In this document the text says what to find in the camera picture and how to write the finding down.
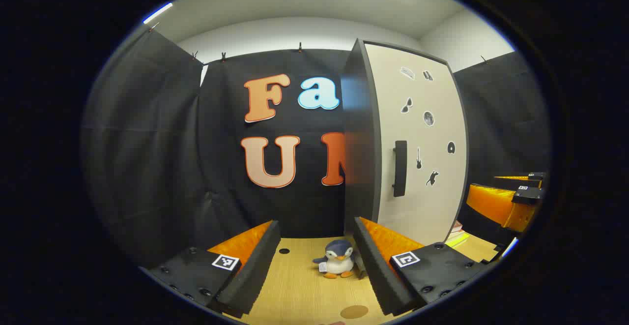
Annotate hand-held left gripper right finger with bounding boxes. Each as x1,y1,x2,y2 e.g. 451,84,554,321
353,216,492,317

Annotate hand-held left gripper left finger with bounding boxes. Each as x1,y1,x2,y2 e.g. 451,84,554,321
139,219,282,319

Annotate round brown coaster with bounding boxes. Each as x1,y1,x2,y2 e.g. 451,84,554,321
341,305,369,320

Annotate white cabinet door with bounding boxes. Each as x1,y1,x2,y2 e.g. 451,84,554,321
364,42,468,246

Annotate grey cabinet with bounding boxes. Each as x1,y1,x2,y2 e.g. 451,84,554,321
341,38,468,247

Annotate blue penguin plush toy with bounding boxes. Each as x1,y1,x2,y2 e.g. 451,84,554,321
313,239,356,279

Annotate yellow book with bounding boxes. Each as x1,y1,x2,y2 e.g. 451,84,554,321
445,232,471,248

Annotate black backdrop cloth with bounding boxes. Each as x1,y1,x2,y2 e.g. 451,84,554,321
81,25,548,266

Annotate ceiling light strip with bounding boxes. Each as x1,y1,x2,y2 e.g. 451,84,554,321
143,2,173,25

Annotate black door handle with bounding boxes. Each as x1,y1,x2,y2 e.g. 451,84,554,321
392,140,408,198

